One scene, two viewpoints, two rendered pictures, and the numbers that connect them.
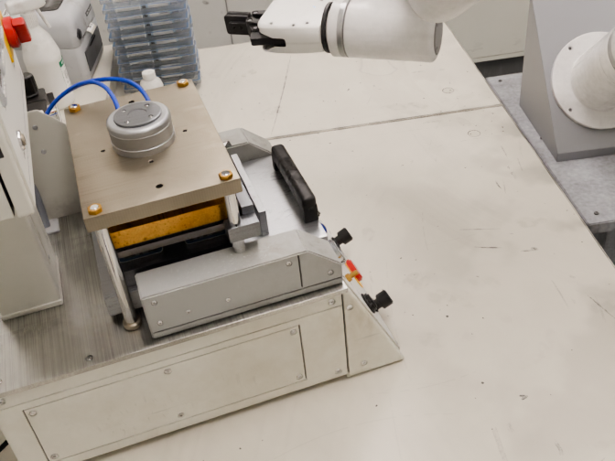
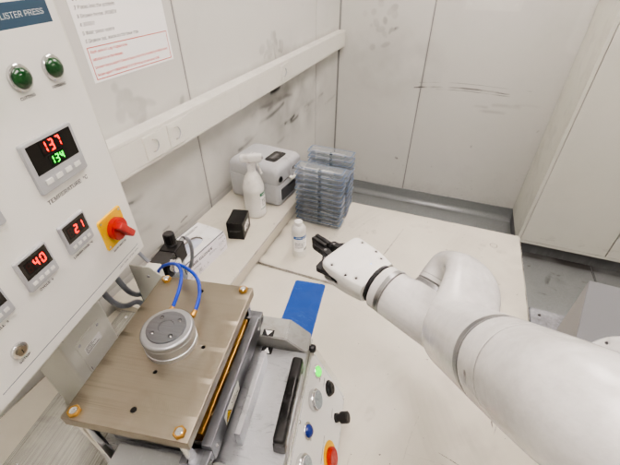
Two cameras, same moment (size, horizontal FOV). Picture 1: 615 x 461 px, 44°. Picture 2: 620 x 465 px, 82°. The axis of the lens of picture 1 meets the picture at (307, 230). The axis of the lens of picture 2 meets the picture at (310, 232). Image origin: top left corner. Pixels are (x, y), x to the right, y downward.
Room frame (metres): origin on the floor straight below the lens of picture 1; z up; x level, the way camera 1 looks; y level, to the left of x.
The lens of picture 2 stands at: (0.61, -0.15, 1.59)
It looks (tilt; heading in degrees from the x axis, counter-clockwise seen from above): 37 degrees down; 25
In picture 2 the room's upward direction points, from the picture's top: straight up
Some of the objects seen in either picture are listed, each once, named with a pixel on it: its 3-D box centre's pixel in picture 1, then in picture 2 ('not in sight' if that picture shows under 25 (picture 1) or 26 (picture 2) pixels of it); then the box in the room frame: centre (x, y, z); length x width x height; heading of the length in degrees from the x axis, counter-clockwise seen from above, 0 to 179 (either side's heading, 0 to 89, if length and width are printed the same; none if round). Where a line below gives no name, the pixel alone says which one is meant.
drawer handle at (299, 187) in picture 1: (293, 181); (289, 400); (0.87, 0.01, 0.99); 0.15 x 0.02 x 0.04; 15
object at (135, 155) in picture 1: (122, 155); (163, 338); (0.84, 0.23, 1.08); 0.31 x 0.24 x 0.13; 15
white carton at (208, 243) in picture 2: not in sight; (190, 254); (1.23, 0.57, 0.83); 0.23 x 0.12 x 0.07; 179
